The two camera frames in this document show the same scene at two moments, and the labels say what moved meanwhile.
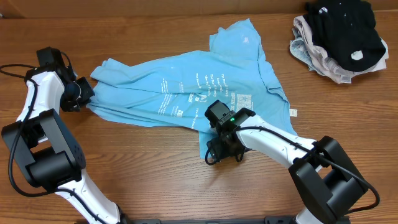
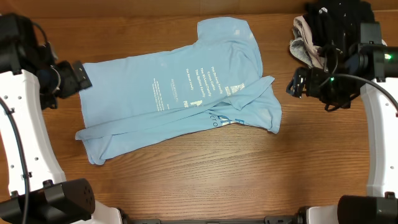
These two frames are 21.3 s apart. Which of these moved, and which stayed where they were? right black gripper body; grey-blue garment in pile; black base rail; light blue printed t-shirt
Moved: right black gripper body; light blue printed t-shirt
Stayed: black base rail; grey-blue garment in pile
